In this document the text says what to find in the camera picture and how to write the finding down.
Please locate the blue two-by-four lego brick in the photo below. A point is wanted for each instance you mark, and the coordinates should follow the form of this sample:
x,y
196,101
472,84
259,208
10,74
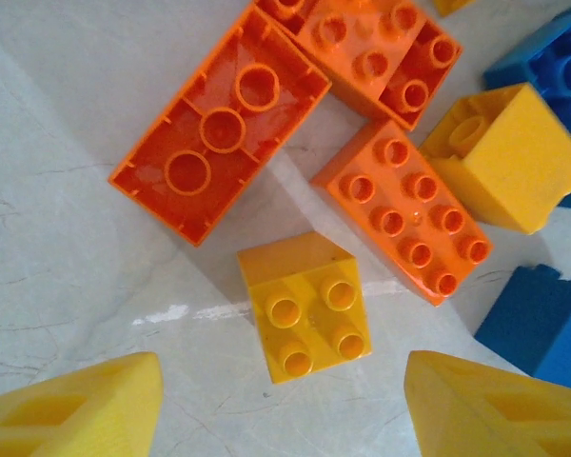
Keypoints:
x,y
552,66

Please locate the blue two-by-two lego brick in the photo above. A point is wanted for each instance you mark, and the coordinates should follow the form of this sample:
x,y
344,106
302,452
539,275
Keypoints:
x,y
537,328

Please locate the orange lego block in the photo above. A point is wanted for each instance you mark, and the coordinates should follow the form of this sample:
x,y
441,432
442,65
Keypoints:
x,y
357,57

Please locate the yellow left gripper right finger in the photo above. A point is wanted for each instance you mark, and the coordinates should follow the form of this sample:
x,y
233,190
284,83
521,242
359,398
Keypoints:
x,y
447,409

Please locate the yellow two-by-two lego brick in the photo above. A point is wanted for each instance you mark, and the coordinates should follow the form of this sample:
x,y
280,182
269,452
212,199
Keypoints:
x,y
518,157
452,5
309,314

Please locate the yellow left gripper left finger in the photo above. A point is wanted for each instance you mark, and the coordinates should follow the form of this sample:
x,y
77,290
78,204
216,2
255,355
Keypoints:
x,y
124,404

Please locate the orange two-by-four lego brick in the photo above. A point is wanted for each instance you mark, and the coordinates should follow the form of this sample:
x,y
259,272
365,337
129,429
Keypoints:
x,y
219,128
409,214

